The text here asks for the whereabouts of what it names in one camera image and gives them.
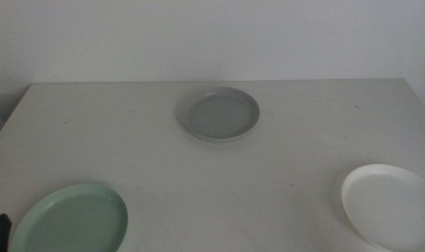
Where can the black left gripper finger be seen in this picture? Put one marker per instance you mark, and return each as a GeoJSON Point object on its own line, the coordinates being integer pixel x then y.
{"type": "Point", "coordinates": [0, 234]}

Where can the mint green shallow bowl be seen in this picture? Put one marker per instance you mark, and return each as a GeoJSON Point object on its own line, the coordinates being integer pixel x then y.
{"type": "Point", "coordinates": [75, 224]}

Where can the grey shallow bowl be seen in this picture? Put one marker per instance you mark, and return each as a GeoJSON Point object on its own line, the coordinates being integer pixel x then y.
{"type": "Point", "coordinates": [221, 119]}

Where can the white shallow bowl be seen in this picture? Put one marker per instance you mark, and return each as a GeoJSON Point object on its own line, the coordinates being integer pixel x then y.
{"type": "Point", "coordinates": [390, 210]}

